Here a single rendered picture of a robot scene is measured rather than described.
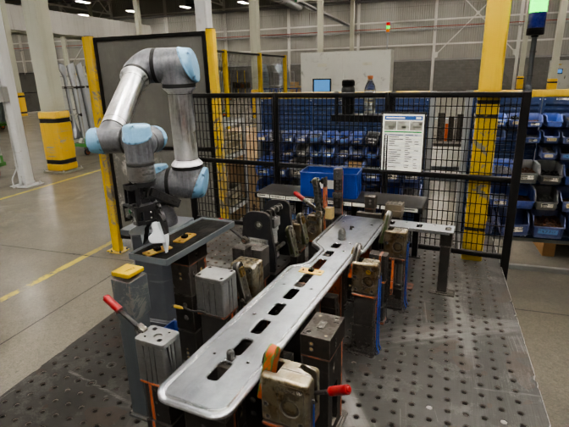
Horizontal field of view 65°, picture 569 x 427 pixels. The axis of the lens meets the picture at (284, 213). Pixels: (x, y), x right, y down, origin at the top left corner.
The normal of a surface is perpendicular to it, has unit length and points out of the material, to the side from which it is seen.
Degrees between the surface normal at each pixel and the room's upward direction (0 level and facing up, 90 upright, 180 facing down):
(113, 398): 0
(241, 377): 0
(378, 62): 90
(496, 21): 90
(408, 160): 90
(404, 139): 90
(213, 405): 0
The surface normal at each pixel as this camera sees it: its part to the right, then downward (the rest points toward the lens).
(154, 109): -0.34, 0.31
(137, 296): 0.91, 0.11
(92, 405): -0.03, -0.96
